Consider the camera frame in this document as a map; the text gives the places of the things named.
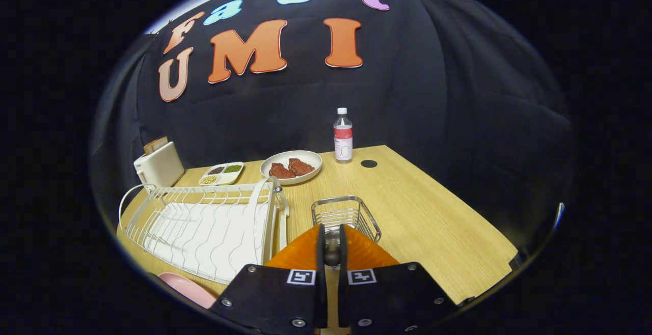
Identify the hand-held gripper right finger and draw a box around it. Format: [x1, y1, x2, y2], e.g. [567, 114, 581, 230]
[338, 224, 459, 334]

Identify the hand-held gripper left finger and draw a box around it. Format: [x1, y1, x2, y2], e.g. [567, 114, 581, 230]
[210, 224, 328, 335]

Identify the metal spoon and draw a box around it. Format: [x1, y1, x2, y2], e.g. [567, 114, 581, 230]
[324, 229, 341, 269]

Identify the metal wire basket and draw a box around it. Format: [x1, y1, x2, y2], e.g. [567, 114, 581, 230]
[311, 196, 382, 244]

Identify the pink plate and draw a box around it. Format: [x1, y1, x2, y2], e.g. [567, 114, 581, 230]
[159, 272, 217, 309]

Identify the white wire dish rack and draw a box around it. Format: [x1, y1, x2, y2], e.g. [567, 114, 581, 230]
[125, 176, 290, 285]

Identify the white round plate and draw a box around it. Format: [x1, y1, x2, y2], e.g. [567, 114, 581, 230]
[260, 150, 323, 186]

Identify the white divided dish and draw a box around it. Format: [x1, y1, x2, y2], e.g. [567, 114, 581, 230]
[198, 161, 245, 187]

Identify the red raw steak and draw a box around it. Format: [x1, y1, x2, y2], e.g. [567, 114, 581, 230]
[288, 158, 315, 176]
[269, 162, 296, 179]

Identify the clear bottle with red label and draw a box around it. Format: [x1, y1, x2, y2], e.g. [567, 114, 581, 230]
[334, 107, 354, 164]

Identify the white toaster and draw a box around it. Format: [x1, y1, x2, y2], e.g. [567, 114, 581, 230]
[133, 142, 185, 189]

